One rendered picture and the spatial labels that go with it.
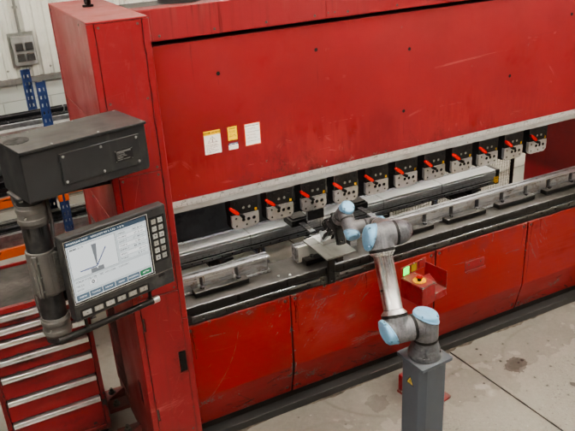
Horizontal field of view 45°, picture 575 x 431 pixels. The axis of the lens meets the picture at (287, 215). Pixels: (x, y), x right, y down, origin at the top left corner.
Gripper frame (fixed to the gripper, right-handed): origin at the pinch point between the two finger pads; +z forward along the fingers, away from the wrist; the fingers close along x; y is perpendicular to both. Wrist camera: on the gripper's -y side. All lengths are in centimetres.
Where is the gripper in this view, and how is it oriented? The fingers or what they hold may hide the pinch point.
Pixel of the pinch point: (327, 240)
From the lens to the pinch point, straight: 372.5
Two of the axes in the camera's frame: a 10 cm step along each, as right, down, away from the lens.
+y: -4.0, -8.5, 3.5
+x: -8.8, 2.4, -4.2
